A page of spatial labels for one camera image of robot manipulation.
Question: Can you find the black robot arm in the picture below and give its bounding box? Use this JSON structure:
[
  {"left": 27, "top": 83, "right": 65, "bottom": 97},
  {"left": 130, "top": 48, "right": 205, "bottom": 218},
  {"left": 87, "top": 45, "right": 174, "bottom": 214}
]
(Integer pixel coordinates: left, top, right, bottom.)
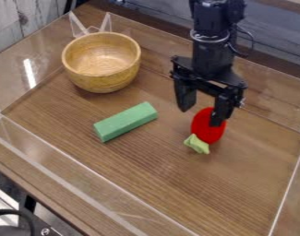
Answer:
[{"left": 170, "top": 0, "right": 247, "bottom": 127}]

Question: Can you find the black cable lower left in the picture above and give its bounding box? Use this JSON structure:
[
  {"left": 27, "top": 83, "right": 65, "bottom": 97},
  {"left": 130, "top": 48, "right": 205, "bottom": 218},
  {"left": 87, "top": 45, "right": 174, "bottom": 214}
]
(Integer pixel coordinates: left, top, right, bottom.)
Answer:
[{"left": 0, "top": 207, "right": 33, "bottom": 236}]

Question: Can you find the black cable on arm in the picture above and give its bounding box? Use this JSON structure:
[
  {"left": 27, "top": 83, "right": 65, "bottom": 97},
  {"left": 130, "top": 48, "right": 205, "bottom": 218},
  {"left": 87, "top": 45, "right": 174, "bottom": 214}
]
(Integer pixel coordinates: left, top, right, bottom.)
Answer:
[{"left": 229, "top": 24, "right": 255, "bottom": 59}]

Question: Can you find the wooden bowl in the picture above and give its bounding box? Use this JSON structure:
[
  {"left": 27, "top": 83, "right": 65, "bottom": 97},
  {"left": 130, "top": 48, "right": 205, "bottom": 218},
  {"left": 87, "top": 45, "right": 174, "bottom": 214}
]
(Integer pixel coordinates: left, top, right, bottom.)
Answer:
[{"left": 60, "top": 32, "right": 140, "bottom": 93}]

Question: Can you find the black metal table frame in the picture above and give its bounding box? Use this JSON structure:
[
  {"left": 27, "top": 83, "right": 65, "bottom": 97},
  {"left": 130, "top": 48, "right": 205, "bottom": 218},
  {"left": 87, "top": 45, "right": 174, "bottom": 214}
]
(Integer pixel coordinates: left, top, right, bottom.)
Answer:
[{"left": 19, "top": 195, "right": 63, "bottom": 236}]

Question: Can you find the green rectangular block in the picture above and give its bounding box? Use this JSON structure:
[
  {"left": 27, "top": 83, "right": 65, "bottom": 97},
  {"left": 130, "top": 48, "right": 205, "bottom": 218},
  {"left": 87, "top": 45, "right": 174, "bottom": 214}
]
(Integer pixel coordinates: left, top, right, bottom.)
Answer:
[{"left": 92, "top": 102, "right": 158, "bottom": 143}]

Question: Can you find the clear acrylic tray enclosure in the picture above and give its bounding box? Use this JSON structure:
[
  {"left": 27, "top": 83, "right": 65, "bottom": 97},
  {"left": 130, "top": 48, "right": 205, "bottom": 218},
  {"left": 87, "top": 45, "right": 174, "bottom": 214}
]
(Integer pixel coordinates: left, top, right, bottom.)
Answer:
[{"left": 0, "top": 17, "right": 300, "bottom": 236}]

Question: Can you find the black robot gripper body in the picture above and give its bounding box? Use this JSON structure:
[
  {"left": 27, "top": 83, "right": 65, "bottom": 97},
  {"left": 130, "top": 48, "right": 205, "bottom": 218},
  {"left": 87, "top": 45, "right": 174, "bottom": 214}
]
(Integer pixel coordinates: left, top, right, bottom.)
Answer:
[{"left": 170, "top": 29, "right": 246, "bottom": 108}]

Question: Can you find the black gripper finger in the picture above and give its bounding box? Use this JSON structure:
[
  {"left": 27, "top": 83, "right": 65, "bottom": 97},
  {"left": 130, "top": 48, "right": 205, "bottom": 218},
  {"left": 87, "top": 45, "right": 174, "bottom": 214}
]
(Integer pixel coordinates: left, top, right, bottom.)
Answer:
[
  {"left": 174, "top": 79, "right": 197, "bottom": 112},
  {"left": 210, "top": 94, "right": 235, "bottom": 127}
]

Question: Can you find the red plush radish toy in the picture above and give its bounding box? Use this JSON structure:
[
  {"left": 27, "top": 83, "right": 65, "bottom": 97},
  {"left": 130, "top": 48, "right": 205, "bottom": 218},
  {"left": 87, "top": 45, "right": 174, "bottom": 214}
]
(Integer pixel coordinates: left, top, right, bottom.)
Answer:
[{"left": 183, "top": 107, "right": 226, "bottom": 155}]

